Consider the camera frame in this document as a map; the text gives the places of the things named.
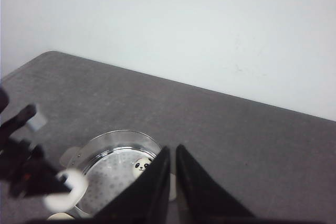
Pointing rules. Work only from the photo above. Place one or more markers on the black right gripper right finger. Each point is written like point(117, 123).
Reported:
point(205, 198)

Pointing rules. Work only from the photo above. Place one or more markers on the cream plastic tray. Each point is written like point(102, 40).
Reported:
point(60, 216)

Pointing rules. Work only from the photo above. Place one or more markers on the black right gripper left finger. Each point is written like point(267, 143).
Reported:
point(147, 197)

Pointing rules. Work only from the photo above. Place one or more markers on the stainless steel steamer pot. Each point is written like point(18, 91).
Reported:
point(107, 162)

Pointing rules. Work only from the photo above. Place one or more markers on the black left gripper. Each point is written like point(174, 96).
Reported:
point(24, 167)

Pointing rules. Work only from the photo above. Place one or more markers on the panda bun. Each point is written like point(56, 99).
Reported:
point(75, 185)
point(141, 165)

